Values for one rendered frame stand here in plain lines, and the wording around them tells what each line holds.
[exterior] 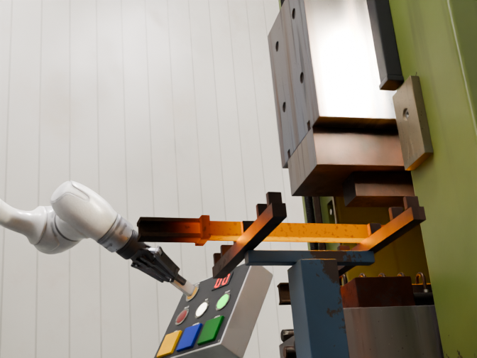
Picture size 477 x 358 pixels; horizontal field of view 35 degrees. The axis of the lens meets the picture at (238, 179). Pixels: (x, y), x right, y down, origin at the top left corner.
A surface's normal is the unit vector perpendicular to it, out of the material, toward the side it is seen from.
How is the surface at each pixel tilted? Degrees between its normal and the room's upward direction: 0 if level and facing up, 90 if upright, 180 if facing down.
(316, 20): 90
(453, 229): 90
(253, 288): 90
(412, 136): 90
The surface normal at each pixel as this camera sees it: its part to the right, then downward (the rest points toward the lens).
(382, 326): 0.22, -0.38
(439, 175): -0.97, -0.01
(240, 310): 0.62, -0.34
